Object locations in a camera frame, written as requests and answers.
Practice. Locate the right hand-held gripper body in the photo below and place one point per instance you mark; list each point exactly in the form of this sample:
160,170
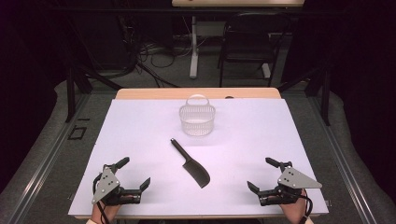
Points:
291,182

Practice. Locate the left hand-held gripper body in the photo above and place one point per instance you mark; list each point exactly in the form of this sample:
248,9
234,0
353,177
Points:
106,185

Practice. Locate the black cleaver knife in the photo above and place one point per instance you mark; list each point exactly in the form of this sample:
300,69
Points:
194,170

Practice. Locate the white plastic basket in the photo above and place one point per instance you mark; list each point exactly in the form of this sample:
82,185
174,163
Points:
197,119

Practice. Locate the person's left hand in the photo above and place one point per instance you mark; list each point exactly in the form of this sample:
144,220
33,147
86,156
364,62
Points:
106,212

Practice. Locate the person's right hand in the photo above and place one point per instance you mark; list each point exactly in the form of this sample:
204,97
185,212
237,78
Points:
293,212

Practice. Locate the white table board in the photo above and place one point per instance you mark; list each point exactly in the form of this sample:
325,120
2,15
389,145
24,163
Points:
249,140

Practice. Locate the black chair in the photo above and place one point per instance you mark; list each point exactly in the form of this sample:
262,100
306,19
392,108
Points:
249,46

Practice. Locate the white desk leg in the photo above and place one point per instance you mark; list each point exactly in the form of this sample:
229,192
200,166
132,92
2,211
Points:
194,59

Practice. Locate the light wooden desk top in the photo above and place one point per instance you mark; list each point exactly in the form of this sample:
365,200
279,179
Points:
236,2

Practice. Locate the silver floor rail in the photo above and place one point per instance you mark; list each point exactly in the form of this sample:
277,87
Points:
40,168
345,174

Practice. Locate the black metal frame stand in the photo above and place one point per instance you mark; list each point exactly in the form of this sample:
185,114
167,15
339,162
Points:
323,90
76,81

